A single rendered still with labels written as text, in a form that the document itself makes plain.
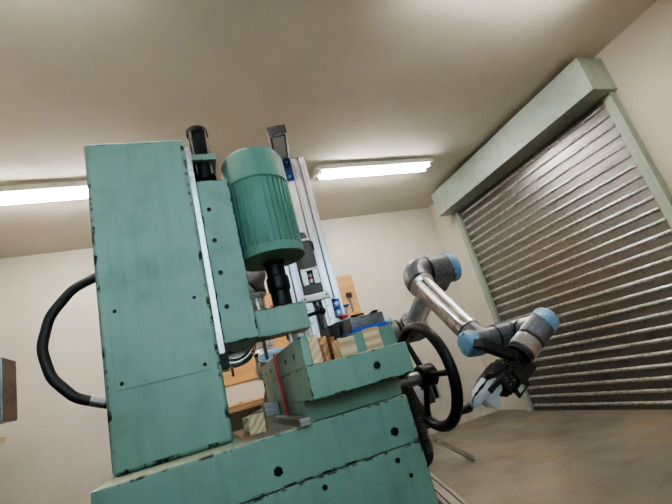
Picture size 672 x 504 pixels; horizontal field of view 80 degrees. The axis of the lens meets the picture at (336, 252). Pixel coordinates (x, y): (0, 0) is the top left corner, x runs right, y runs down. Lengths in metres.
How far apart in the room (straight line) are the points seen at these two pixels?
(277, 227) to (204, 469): 0.56
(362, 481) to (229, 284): 0.51
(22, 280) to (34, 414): 1.24
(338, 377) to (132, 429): 0.41
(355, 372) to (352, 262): 4.18
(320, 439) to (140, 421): 0.35
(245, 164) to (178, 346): 0.50
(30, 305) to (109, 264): 3.78
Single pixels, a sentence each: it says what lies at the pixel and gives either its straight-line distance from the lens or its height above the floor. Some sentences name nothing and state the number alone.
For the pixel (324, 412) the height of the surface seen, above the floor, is 0.81.
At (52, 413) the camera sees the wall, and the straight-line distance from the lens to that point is 4.53.
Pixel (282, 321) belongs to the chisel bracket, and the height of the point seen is 1.03.
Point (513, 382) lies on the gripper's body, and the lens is 1.18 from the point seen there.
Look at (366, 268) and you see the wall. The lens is 4.97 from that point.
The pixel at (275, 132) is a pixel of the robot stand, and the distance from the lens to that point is 1.98.
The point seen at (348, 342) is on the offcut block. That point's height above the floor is 0.93.
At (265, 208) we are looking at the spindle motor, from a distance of 1.06.
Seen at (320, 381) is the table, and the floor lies 0.87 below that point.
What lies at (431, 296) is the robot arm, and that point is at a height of 1.03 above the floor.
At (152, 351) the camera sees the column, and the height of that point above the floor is 1.01.
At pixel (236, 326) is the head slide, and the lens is 0.97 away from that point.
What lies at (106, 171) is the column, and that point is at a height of 1.44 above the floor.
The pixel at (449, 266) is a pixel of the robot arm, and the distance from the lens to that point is 1.55.
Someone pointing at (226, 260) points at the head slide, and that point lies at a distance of 1.01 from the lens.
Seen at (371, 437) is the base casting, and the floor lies 0.74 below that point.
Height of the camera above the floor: 0.87
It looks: 16 degrees up
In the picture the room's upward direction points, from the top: 15 degrees counter-clockwise
